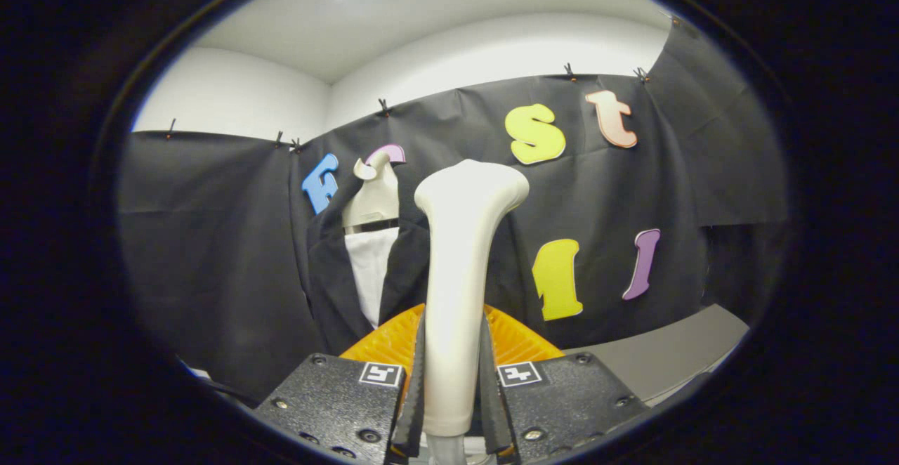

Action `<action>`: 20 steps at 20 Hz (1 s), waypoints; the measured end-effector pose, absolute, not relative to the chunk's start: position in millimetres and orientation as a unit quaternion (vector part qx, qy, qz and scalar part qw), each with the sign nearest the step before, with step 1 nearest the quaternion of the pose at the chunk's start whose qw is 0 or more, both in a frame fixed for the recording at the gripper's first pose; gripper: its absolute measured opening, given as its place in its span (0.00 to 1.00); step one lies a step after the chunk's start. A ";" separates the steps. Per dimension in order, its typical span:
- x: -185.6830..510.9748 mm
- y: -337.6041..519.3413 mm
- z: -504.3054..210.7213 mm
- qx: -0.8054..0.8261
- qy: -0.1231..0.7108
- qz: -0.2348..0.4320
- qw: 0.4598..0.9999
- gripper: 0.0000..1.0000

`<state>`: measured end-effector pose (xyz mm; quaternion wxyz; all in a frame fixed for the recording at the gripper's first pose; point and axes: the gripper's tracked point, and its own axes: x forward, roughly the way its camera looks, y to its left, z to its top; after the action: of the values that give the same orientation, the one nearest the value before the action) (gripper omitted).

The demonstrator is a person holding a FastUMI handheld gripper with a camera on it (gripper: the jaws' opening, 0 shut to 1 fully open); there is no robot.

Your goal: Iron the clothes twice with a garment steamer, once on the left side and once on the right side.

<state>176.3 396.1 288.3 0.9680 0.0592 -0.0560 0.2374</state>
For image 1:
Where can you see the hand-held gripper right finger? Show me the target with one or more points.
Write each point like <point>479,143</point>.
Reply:
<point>491,402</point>

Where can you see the grey cabinet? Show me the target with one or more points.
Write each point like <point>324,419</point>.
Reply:
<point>667,352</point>

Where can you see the black suit jacket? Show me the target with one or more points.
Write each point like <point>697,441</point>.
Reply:
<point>404,268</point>

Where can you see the cream mannequin hanger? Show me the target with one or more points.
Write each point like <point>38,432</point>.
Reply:
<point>376,198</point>

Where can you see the black backdrop cloth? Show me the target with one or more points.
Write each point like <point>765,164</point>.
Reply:
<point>211,240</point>

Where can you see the white shirt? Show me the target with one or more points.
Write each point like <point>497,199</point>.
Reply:
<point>369,268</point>

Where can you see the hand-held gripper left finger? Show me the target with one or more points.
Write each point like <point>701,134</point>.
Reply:
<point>414,395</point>

